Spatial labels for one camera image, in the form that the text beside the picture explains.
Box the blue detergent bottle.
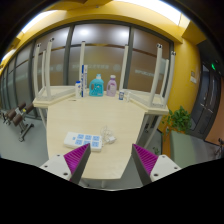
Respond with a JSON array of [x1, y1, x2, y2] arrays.
[[88, 73, 105, 98]]

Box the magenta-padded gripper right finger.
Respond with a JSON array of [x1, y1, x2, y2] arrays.
[[131, 143, 183, 186]]

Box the small white bottle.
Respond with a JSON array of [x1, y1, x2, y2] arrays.
[[74, 80, 83, 99]]

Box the purple detergent bottle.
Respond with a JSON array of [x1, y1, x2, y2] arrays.
[[106, 74, 118, 98]]

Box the upturned white-legged table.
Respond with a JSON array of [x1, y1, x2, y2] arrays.
[[32, 37, 87, 109], [119, 42, 177, 117]]

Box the white power strip blue sockets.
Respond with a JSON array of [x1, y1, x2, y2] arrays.
[[63, 131, 104, 153]]

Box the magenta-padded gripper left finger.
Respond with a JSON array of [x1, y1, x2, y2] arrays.
[[39, 143, 92, 185]]

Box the potted green plant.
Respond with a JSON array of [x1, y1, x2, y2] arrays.
[[161, 105, 206, 168]]

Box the dark door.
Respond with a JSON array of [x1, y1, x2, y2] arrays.
[[191, 61, 223, 139]]

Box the tall white and blue box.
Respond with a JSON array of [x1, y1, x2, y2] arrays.
[[80, 64, 89, 98]]

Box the white charger block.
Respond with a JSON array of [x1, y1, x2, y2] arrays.
[[105, 134, 118, 145]]

